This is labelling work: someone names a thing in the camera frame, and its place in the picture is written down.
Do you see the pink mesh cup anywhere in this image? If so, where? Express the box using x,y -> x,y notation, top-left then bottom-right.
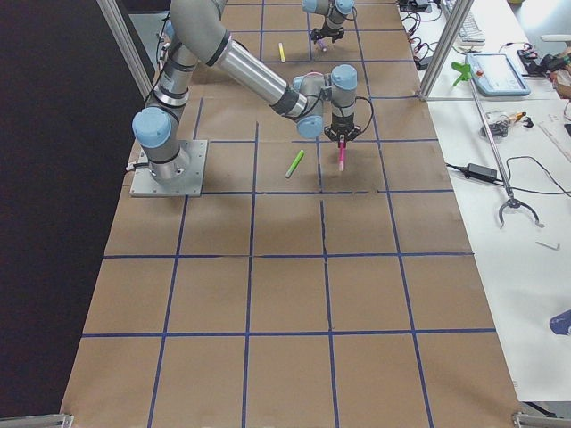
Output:
303,71 -> 323,78

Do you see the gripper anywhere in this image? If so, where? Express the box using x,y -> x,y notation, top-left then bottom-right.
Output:
310,26 -> 344,43
324,116 -> 361,143

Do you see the black power adapter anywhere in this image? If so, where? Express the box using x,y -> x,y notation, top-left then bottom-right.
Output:
464,163 -> 498,183

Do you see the white keyboard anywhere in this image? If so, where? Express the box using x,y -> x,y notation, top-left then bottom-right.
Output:
459,12 -> 485,46

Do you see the green handled grabber tool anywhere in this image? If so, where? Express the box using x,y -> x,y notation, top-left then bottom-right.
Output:
451,62 -> 544,228

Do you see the blue teach pendant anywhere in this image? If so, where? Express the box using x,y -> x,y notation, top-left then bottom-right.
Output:
465,53 -> 531,96

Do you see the yellow pen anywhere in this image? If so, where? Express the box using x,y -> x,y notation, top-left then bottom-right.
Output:
278,42 -> 286,63

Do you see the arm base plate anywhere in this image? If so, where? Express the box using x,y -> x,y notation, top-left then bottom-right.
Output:
129,139 -> 208,197

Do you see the green pen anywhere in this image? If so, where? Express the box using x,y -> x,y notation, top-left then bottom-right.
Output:
285,150 -> 305,179

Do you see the purple pen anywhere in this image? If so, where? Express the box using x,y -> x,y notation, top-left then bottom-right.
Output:
317,39 -> 327,52

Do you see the brown paper table cover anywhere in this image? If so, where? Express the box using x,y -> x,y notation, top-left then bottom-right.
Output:
62,1 -> 518,427

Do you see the aluminium frame post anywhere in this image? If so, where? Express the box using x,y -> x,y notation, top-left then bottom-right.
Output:
418,0 -> 473,101

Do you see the pink pen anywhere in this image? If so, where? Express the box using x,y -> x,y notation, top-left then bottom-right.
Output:
337,137 -> 346,171

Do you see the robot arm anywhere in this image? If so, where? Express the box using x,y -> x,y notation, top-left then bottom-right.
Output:
132,1 -> 362,184
302,0 -> 354,44

